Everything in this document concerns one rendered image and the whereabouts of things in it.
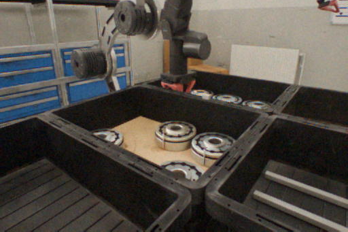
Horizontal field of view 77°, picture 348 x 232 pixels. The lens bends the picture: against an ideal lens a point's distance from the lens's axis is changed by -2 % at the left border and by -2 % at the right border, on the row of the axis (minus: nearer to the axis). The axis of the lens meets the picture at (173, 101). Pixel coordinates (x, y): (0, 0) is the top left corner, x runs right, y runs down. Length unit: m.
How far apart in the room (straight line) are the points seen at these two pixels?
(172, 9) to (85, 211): 0.49
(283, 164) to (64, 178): 0.45
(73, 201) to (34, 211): 0.06
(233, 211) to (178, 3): 0.49
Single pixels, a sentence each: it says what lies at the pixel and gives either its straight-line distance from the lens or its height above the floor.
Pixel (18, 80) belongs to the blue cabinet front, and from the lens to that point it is 2.32.
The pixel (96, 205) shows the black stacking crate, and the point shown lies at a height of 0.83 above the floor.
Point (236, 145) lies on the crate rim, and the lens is 0.37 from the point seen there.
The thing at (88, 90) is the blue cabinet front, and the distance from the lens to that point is 2.56.
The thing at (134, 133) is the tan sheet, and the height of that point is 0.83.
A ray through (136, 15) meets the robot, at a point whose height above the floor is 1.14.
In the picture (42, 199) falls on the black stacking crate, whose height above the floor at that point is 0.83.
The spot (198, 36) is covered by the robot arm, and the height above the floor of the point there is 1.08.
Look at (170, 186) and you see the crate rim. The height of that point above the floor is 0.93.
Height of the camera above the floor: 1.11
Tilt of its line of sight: 20 degrees down
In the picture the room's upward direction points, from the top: straight up
